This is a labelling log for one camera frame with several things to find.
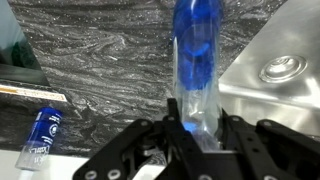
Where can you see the clear bottle with blue liquid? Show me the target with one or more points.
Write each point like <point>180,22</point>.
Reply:
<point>196,50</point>

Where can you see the white brown label strip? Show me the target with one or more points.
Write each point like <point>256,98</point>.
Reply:
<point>30,92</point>

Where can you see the blue labelled soap bottle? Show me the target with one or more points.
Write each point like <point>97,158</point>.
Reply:
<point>43,130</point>

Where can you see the stainless steel sink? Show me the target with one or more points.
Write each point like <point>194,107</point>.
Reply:
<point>293,96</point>

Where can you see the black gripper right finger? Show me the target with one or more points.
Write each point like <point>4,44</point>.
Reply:
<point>276,150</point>

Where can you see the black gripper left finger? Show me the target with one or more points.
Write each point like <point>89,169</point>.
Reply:
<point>140,153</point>

